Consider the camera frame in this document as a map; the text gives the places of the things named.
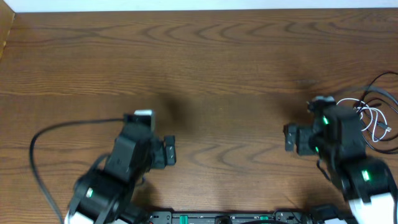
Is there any white USB cable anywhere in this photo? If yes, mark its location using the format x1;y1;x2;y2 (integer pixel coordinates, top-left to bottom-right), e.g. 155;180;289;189
336;98;389;143

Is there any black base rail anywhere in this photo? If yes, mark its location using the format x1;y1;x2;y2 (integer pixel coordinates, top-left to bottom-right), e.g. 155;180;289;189
146;207;343;224

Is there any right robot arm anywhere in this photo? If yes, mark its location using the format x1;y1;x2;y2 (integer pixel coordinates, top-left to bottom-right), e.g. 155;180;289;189
284;103;397;223

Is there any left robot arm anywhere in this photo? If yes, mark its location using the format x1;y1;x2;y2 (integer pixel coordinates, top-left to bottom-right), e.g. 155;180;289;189
65;122;177;223

